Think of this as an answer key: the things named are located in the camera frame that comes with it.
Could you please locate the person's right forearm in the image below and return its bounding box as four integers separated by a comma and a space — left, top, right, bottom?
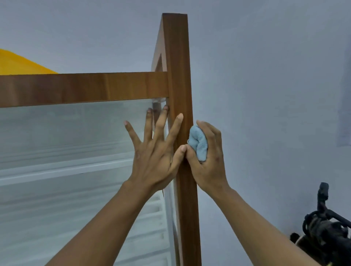
210, 186, 321, 266

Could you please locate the wooden framed display cabinet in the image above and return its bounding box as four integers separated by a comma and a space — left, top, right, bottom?
0, 13, 202, 266

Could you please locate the person's right hand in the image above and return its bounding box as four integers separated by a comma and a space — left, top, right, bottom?
185, 120, 231, 200

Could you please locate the black camera rig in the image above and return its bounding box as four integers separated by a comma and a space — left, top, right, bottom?
289, 182, 351, 266

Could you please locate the person's left hand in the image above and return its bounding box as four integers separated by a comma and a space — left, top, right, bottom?
121, 105, 188, 194

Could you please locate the yellow plastic tray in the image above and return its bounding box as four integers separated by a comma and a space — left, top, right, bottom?
0, 49, 58, 75

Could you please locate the light blue cleaning cloth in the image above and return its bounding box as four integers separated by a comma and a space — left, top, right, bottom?
187, 125, 208, 163

